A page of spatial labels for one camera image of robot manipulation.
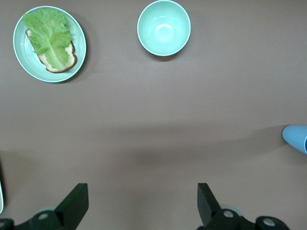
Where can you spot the brown table cover sheet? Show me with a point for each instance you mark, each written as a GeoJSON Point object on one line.
{"type": "Point", "coordinates": [153, 107]}

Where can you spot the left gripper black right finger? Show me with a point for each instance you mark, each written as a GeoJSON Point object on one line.
{"type": "Point", "coordinates": [211, 215]}

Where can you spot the mint green bowl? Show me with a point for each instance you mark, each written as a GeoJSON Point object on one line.
{"type": "Point", "coordinates": [164, 27]}

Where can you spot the toasted bread slice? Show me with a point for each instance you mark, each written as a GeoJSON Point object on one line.
{"type": "Point", "coordinates": [71, 58]}

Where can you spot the white kitchen scale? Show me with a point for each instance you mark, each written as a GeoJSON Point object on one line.
{"type": "Point", "coordinates": [1, 191]}

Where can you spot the green lettuce leaf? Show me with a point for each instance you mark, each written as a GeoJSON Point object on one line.
{"type": "Point", "coordinates": [48, 36]}

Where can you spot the blue cup holding tissue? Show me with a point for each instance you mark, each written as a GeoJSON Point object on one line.
{"type": "Point", "coordinates": [295, 137]}

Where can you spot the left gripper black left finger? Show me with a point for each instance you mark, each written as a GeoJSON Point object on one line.
{"type": "Point", "coordinates": [72, 208]}

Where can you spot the mint green plate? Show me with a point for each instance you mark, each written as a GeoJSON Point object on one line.
{"type": "Point", "coordinates": [22, 57]}

